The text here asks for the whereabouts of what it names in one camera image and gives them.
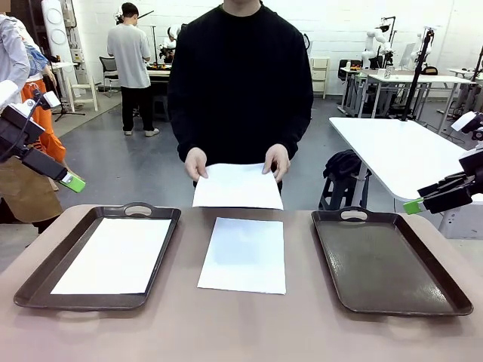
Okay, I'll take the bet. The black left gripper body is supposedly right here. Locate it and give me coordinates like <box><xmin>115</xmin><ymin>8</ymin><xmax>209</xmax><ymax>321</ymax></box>
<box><xmin>0</xmin><ymin>106</ymin><xmax>46</xmax><ymax>163</ymax></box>

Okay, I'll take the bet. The white A4 paper stack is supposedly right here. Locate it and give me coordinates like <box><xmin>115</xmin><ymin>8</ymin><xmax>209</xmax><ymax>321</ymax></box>
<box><xmin>196</xmin><ymin>216</ymin><xmax>287</xmax><ymax>296</ymax></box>

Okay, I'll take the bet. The person in grey t-shirt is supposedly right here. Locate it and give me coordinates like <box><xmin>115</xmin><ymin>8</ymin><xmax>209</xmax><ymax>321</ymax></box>
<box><xmin>106</xmin><ymin>2</ymin><xmax>162</xmax><ymax>137</ymax></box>

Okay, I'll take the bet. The brown plastic serving tray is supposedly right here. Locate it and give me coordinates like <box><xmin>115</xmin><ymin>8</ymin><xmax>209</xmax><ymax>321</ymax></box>
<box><xmin>311</xmin><ymin>206</ymin><xmax>475</xmax><ymax>317</ymax></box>
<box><xmin>13</xmin><ymin>202</ymin><xmax>182</xmax><ymax>312</ymax></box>

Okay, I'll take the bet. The seated background person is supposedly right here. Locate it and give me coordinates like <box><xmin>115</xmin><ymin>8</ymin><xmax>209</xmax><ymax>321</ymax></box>
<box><xmin>158</xmin><ymin>24</ymin><xmax>181</xmax><ymax>64</ymax></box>

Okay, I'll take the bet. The wooden background work table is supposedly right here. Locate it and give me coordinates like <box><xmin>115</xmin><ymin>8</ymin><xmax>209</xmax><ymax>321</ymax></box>
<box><xmin>145</xmin><ymin>63</ymin><xmax>174</xmax><ymax>121</ymax></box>

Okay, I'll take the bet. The white A4 paper sheet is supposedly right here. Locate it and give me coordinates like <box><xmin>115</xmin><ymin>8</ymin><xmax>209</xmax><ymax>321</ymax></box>
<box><xmin>50</xmin><ymin>217</ymin><xmax>173</xmax><ymax>296</ymax></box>
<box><xmin>192</xmin><ymin>162</ymin><xmax>285</xmax><ymax>211</ymax></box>

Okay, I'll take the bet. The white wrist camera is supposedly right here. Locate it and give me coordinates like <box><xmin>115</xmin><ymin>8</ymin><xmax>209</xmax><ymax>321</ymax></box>
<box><xmin>35</xmin><ymin>90</ymin><xmax>62</xmax><ymax>111</ymax></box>
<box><xmin>451</xmin><ymin>111</ymin><xmax>483</xmax><ymax>141</ymax></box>

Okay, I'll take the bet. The person in black sweater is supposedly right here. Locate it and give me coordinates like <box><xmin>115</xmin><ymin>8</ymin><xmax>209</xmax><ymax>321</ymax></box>
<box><xmin>168</xmin><ymin>0</ymin><xmax>315</xmax><ymax>210</ymax></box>

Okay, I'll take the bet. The black left camera cable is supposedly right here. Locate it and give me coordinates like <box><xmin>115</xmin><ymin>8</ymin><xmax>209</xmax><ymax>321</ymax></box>
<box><xmin>0</xmin><ymin>96</ymin><xmax>43</xmax><ymax>161</ymax></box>

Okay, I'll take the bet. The black floor tripod stand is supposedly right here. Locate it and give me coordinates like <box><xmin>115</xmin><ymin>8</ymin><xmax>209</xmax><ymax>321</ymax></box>
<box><xmin>52</xmin><ymin>88</ymin><xmax>87</xmax><ymax>122</ymax></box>

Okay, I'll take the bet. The white drawer cabinet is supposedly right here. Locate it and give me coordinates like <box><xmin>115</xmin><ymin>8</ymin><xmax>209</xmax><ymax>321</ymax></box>
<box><xmin>309</xmin><ymin>56</ymin><xmax>331</xmax><ymax>100</ymax></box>

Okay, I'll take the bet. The large white table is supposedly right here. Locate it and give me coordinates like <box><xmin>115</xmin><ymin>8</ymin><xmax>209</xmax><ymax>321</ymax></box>
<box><xmin>328</xmin><ymin>116</ymin><xmax>483</xmax><ymax>239</ymax></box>

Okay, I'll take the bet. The black office chair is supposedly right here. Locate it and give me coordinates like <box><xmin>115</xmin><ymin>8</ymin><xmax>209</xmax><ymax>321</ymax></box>
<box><xmin>98</xmin><ymin>56</ymin><xmax>122</xmax><ymax>97</ymax></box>

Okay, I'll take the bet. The person's left hand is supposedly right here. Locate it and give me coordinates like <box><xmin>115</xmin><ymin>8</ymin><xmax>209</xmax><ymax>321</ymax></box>
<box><xmin>262</xmin><ymin>143</ymin><xmax>291</xmax><ymax>184</ymax></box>

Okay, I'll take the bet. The white background desk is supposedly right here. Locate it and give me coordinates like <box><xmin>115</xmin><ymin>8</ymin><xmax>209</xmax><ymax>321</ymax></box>
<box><xmin>337</xmin><ymin>66</ymin><xmax>477</xmax><ymax>118</ymax></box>

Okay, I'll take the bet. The person's right forearm black sleeve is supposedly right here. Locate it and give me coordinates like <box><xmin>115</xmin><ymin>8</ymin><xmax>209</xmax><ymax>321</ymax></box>
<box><xmin>176</xmin><ymin>94</ymin><xmax>212</xmax><ymax>159</ymax></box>

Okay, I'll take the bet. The person with brown apron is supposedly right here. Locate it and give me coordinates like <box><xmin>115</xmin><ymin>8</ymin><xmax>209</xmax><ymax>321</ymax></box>
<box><xmin>0</xmin><ymin>11</ymin><xmax>68</xmax><ymax>235</ymax></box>

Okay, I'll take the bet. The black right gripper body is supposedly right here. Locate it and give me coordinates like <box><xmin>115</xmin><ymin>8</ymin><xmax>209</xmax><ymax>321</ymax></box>
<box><xmin>458</xmin><ymin>148</ymin><xmax>483</xmax><ymax>201</ymax></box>

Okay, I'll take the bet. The black pole stand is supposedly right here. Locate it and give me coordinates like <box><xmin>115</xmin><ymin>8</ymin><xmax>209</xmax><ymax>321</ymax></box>
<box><xmin>400</xmin><ymin>28</ymin><xmax>435</xmax><ymax>122</ymax></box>

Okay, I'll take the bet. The person's right hand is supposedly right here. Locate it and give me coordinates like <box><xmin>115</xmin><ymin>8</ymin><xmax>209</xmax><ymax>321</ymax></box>
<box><xmin>184</xmin><ymin>146</ymin><xmax>210</xmax><ymax>181</ymax></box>

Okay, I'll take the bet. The person's left forearm black sleeve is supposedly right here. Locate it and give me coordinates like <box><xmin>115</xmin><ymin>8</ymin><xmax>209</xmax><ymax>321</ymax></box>
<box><xmin>269</xmin><ymin>94</ymin><xmax>315</xmax><ymax>154</ymax></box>

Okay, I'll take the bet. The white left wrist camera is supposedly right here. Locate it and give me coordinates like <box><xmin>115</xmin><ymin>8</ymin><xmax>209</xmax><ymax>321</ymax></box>
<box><xmin>35</xmin><ymin>90</ymin><xmax>62</xmax><ymax>111</ymax></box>

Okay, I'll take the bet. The dark folding step stool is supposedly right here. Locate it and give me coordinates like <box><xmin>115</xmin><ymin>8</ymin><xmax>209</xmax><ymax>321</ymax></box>
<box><xmin>318</xmin><ymin>173</ymin><xmax>373</xmax><ymax>212</ymax></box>

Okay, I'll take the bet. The black bag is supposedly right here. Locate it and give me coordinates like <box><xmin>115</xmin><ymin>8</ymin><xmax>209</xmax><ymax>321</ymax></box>
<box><xmin>322</xmin><ymin>149</ymin><xmax>366</xmax><ymax>181</ymax></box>

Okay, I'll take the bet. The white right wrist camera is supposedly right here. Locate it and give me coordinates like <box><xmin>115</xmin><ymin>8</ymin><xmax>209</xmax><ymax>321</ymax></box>
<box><xmin>451</xmin><ymin>111</ymin><xmax>483</xmax><ymax>141</ymax></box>

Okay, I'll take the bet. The white tower air conditioner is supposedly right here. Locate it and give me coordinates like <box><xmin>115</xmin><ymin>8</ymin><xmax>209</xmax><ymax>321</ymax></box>
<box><xmin>40</xmin><ymin>0</ymin><xmax>73</xmax><ymax>65</ymax></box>

